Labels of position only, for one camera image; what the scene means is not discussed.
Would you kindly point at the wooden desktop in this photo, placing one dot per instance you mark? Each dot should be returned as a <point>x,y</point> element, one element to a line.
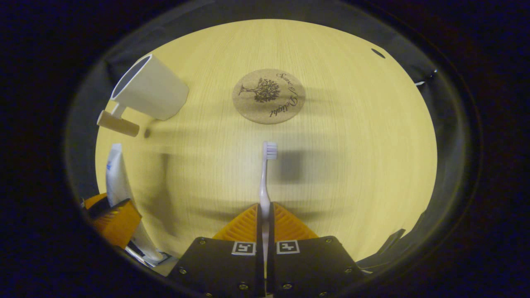
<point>352,165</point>

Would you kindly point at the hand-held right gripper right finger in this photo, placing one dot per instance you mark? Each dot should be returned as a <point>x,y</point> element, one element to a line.
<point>306,269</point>

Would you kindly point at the round cork coaster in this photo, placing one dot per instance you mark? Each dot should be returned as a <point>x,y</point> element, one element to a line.
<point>269,97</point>

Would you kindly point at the white toothbrush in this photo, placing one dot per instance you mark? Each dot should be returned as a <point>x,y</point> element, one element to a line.
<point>264,182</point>

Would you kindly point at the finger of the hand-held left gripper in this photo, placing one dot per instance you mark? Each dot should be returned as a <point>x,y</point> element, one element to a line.
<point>120,223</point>
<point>94,200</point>

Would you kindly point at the white toothpaste tube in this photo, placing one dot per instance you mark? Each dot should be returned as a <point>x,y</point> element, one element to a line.
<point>116,178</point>

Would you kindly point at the white cup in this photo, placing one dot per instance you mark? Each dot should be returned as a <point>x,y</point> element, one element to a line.
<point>157,91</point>

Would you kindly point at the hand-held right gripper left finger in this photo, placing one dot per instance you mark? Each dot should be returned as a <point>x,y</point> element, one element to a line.
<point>223,269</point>

